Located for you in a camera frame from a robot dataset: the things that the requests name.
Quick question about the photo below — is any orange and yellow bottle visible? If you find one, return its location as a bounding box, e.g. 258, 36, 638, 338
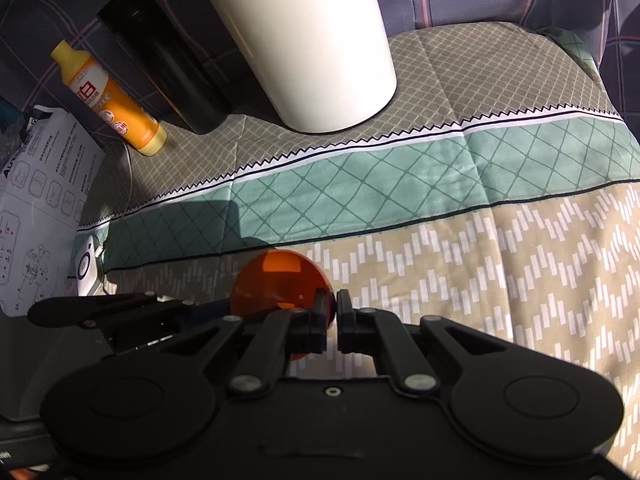
50, 40, 168, 157

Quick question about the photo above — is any patterned beige and green cloth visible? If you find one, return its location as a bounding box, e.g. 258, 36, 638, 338
75, 20, 640, 480

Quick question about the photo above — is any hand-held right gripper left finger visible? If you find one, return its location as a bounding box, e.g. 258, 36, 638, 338
152, 290, 335, 395

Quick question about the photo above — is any orange translucent bowl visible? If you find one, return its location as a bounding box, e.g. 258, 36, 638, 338
231, 249, 335, 361

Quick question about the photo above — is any white cylindrical container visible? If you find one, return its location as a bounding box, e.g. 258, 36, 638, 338
197, 0, 398, 135

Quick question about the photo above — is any white cable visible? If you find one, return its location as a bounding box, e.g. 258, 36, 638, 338
97, 141, 135, 297

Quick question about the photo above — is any black tumbler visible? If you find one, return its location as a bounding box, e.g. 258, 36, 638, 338
96, 0, 231, 136

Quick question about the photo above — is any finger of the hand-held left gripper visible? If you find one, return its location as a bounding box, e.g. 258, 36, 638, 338
100, 301, 232, 357
27, 294, 162, 328

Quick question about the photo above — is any white instruction sheet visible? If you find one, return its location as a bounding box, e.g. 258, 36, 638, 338
0, 105, 107, 317

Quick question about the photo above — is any white square device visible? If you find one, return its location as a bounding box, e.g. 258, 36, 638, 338
75, 234, 107, 298

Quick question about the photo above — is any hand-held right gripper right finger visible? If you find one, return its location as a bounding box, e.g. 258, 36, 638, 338
336, 289, 506, 395

